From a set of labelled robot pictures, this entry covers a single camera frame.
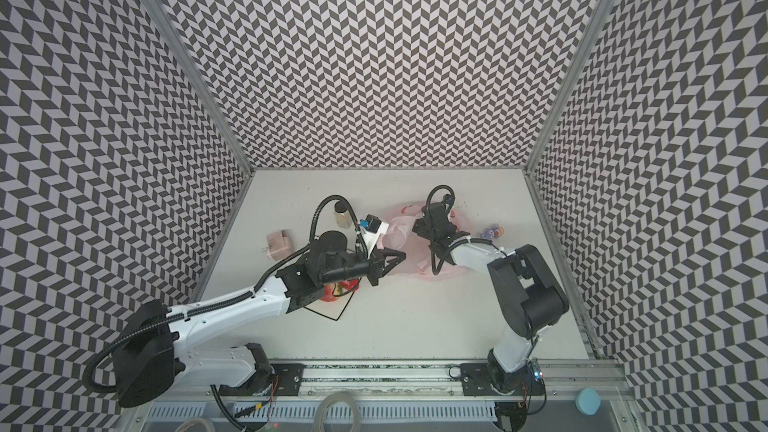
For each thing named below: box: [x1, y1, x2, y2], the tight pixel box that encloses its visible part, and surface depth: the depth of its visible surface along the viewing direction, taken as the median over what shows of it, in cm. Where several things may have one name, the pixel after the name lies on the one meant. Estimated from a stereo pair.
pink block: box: [266, 230, 294, 261], surface depth 94 cm
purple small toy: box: [480, 223, 505, 239], surface depth 98 cm
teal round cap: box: [575, 387, 602, 416], surface depth 71 cm
